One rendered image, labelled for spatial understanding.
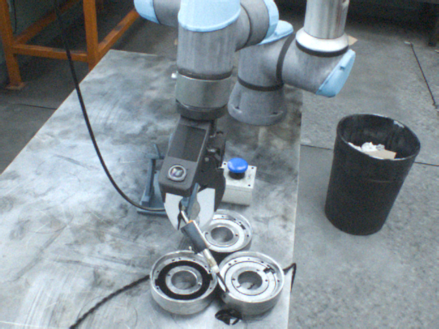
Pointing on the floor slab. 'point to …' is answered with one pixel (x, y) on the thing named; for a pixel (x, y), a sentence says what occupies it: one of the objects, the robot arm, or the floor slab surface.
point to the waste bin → (368, 172)
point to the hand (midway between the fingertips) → (188, 226)
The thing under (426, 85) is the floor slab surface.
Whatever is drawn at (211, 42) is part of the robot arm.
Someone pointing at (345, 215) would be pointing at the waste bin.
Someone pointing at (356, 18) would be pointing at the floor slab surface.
